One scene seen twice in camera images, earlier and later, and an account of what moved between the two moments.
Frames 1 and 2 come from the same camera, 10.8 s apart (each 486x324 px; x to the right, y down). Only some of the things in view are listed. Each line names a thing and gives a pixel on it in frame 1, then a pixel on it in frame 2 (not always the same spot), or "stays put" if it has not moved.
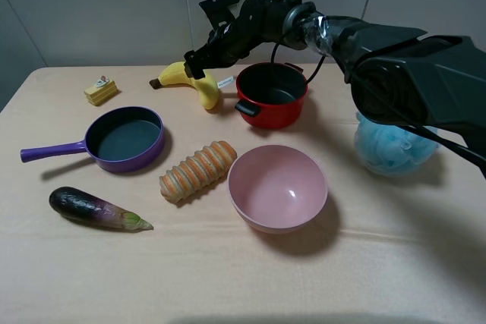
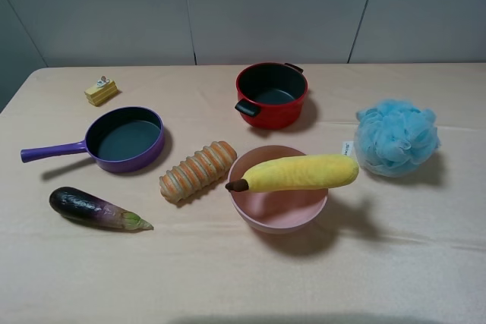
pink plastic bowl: [276, 189] stays put
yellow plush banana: [177, 74] -> [296, 172]
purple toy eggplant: [81, 206] stays put
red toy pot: [271, 94] stays put
